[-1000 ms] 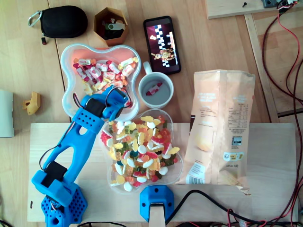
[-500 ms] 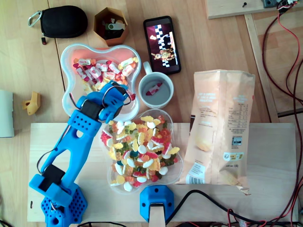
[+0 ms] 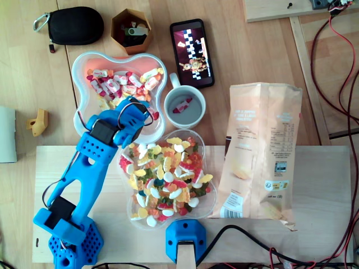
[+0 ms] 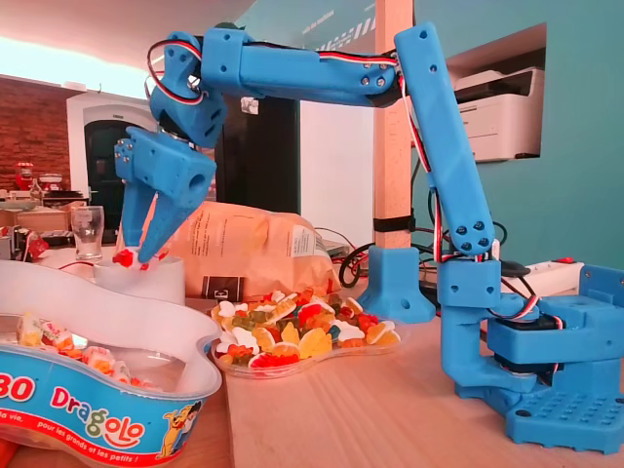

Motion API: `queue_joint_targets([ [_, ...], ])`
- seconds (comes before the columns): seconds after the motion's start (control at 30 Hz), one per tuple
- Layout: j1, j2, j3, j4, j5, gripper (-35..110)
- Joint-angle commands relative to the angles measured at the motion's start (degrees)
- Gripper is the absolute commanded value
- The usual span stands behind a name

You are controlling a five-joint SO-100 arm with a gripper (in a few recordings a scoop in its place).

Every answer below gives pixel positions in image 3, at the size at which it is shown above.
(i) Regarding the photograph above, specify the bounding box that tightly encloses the white Haribo candy tub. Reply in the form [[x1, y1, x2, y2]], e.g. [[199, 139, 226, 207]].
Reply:
[[71, 52, 167, 145]]

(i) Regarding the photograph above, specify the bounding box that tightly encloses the white strawberry wrapped candy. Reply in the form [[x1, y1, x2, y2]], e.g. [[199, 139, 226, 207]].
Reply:
[[105, 78, 121, 93]]

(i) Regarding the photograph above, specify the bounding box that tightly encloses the white mug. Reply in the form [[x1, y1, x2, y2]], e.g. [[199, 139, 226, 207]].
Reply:
[[163, 72, 207, 129]]

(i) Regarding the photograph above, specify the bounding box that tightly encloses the white orange wrapped candy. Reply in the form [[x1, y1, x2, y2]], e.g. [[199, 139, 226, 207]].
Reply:
[[143, 74, 163, 91]]

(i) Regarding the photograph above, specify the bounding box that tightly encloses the white yellow wrapped candy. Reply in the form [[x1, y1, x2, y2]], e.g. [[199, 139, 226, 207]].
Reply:
[[139, 67, 160, 81]]

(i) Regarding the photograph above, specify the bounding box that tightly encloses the orange hexagonal box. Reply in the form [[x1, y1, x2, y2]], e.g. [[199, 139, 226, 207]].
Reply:
[[111, 8, 154, 55]]

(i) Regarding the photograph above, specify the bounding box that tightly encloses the green silver USB stick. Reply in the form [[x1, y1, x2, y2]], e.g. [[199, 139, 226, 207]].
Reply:
[[123, 26, 149, 37]]

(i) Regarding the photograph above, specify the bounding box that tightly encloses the black smartphone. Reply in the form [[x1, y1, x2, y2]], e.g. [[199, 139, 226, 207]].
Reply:
[[169, 18, 215, 89]]

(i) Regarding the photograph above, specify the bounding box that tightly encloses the yellow printed part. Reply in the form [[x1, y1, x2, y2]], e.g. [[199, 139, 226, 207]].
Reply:
[[26, 108, 49, 137]]

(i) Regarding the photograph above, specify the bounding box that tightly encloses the black zip pouch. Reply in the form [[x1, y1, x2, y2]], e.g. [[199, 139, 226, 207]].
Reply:
[[47, 6, 105, 46]]

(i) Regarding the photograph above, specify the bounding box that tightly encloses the clear plastic gummy tray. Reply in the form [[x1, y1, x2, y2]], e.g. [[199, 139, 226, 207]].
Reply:
[[117, 128, 219, 231]]

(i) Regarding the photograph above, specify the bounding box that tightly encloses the orange chips bag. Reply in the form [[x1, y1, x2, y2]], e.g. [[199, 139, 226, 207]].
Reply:
[[207, 82, 303, 232]]

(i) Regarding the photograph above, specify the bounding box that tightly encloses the grey box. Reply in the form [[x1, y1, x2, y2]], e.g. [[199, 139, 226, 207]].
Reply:
[[0, 105, 17, 164]]

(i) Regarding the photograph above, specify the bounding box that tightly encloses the silver carabiner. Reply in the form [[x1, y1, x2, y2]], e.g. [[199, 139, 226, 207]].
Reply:
[[33, 12, 50, 32]]

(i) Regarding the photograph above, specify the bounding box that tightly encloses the small wooden board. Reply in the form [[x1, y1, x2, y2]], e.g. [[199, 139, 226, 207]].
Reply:
[[242, 0, 359, 23]]

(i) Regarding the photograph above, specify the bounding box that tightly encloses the wooden slat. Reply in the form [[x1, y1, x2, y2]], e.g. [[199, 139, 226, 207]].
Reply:
[[289, 16, 332, 146]]

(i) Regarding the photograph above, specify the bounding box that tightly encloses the large wooden base board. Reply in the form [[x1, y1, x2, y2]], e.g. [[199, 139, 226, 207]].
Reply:
[[32, 145, 355, 264]]

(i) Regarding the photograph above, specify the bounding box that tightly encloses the blue post mount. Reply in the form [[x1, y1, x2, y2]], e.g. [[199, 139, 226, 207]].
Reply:
[[164, 219, 208, 264]]

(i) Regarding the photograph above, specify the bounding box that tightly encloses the thin black cable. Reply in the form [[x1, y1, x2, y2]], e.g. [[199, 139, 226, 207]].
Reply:
[[91, 262, 154, 269]]

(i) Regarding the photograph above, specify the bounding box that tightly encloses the wooden post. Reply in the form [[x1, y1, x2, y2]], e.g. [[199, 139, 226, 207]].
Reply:
[[176, 240, 197, 269]]

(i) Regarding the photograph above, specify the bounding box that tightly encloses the thick black cable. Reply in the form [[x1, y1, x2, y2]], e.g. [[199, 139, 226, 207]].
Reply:
[[196, 225, 355, 268]]

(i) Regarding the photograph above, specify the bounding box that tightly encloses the red black twisted cable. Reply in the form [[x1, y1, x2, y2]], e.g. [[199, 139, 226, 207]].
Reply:
[[269, 11, 359, 269], [310, 13, 359, 126]]

